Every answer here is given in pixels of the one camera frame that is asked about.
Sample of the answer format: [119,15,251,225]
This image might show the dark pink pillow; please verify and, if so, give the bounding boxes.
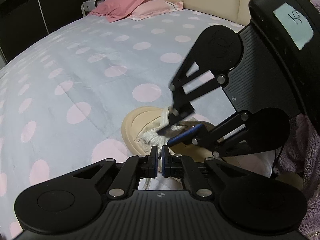
[88,0,146,23]

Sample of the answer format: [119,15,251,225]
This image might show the white shoelace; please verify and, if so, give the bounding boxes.
[139,106,190,153]

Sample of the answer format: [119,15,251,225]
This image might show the beige canvas shoe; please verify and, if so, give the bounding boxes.
[120,106,251,190]

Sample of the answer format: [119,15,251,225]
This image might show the white bedside box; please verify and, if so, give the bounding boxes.
[81,0,105,17]

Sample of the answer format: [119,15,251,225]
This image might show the light pink pillow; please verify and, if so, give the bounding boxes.
[127,0,184,21]

